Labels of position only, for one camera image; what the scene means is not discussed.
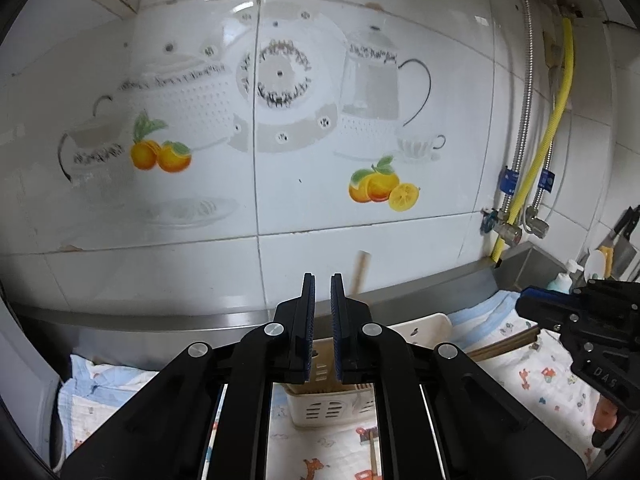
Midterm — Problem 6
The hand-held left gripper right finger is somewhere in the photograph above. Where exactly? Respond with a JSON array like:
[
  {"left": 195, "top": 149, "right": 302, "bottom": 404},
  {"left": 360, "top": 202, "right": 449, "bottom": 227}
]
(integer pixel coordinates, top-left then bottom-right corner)
[{"left": 330, "top": 272, "right": 588, "bottom": 480}]

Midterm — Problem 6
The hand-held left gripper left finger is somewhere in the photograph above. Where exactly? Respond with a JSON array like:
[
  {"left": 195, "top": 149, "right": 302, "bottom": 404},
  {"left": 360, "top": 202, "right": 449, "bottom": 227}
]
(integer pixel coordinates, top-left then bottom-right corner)
[{"left": 60, "top": 272, "right": 317, "bottom": 480}]

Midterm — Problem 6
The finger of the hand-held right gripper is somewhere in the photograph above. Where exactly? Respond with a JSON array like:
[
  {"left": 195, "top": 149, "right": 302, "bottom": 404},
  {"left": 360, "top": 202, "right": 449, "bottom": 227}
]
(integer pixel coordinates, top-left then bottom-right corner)
[
  {"left": 521, "top": 286, "right": 577, "bottom": 306},
  {"left": 515, "top": 297, "right": 576, "bottom": 332}
]

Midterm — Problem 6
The row of wooden chopsticks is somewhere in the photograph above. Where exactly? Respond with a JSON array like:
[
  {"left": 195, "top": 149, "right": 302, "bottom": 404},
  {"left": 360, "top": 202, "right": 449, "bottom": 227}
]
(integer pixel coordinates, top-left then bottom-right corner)
[{"left": 369, "top": 329, "right": 541, "bottom": 463}]

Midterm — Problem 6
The brown bamboo chopstick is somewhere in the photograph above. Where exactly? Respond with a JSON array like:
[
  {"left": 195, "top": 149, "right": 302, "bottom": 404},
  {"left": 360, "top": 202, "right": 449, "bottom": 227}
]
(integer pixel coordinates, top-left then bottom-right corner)
[{"left": 352, "top": 250, "right": 371, "bottom": 293}]

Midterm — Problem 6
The cream plastic utensil holder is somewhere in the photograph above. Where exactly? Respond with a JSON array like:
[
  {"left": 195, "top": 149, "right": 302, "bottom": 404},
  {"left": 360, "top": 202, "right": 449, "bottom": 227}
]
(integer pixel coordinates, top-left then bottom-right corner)
[{"left": 272, "top": 312, "right": 453, "bottom": 429}]

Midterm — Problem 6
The person's right hand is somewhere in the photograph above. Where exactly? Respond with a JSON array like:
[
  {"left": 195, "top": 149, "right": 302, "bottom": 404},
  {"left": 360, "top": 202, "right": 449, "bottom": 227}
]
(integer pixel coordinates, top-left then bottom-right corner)
[{"left": 592, "top": 399, "right": 621, "bottom": 434}]

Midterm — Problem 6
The blue pump bottle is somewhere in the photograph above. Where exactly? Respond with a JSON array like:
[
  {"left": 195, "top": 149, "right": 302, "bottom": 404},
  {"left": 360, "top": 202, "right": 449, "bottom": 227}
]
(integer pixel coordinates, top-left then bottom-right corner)
[{"left": 546, "top": 259, "right": 584, "bottom": 294}]

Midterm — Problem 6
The white spatula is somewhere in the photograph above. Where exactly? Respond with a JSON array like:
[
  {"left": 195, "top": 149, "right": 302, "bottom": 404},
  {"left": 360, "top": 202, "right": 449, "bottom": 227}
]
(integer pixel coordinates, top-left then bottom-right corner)
[{"left": 584, "top": 249, "right": 609, "bottom": 282}]

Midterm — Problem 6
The metal angle valve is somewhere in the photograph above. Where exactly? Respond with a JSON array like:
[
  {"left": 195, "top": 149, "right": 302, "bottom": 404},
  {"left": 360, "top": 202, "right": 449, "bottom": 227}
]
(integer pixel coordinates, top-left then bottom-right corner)
[
  {"left": 481, "top": 206, "right": 524, "bottom": 247},
  {"left": 522, "top": 214, "right": 552, "bottom": 239}
]

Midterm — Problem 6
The cartoon printed cloth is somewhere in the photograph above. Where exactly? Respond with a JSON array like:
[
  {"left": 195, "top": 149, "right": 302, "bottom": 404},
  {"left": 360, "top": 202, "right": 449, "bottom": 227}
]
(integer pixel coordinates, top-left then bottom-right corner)
[{"left": 57, "top": 292, "right": 603, "bottom": 480}]

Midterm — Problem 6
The black-handled cleaver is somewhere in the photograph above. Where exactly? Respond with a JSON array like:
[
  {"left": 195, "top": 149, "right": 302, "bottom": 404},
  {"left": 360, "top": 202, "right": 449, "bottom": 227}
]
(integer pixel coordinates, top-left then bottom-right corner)
[{"left": 604, "top": 205, "right": 640, "bottom": 282}]

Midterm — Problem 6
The braided metal hose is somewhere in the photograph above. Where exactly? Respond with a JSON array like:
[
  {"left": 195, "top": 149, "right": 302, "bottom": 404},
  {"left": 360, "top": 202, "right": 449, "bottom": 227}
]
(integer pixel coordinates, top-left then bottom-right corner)
[
  {"left": 505, "top": 0, "right": 535, "bottom": 223},
  {"left": 530, "top": 160, "right": 557, "bottom": 218}
]

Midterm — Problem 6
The yellow gas hose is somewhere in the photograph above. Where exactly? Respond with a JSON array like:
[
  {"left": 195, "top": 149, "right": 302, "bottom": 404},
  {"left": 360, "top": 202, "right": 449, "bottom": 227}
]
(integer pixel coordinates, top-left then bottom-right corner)
[{"left": 492, "top": 17, "right": 574, "bottom": 265}]

